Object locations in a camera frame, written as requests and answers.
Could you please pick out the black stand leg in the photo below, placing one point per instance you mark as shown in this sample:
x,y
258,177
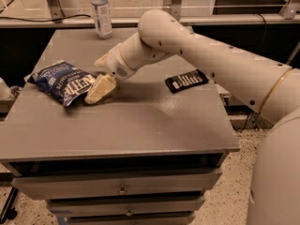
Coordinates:
x,y
8,212

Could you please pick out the clear plastic water bottle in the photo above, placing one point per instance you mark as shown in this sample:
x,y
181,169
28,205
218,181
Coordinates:
x,y
102,18

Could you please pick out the black snack bar wrapper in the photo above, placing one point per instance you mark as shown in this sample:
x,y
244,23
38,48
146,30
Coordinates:
x,y
185,81

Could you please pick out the grey middle drawer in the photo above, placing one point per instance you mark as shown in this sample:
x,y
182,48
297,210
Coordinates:
x,y
119,206

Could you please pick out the metal drawer knob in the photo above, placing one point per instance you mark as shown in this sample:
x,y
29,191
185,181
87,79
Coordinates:
x,y
129,213
122,191

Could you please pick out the aluminium frame rail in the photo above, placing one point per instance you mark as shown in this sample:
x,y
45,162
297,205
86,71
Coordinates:
x,y
85,21

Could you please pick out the blue potato chip bag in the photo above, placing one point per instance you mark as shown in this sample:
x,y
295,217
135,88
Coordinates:
x,y
62,81

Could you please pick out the grey drawer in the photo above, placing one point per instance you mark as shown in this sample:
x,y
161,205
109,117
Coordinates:
x,y
108,184
119,206
181,218

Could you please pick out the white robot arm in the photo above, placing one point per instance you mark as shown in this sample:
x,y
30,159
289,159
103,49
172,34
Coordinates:
x,y
266,86

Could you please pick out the metal middle drawer knob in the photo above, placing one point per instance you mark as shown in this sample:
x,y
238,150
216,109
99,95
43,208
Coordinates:
x,y
129,213

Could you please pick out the metal top drawer knob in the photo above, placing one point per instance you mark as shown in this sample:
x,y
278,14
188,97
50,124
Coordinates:
x,y
122,191

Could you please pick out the white object at left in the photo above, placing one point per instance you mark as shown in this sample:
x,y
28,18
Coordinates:
x,y
4,90

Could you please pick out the grey bottom drawer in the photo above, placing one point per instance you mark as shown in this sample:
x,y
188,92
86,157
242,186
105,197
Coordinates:
x,y
181,218

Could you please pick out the metal left upright bracket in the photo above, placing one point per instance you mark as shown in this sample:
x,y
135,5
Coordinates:
x,y
55,10

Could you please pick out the grey top drawer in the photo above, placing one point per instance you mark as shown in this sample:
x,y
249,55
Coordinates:
x,y
108,184

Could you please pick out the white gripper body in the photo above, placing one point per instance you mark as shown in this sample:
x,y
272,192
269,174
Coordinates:
x,y
112,64

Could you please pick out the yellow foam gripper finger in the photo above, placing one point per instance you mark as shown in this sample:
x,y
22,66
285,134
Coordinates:
x,y
102,86

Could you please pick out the metal centre upright post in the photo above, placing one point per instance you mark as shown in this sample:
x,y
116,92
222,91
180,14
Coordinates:
x,y
176,9

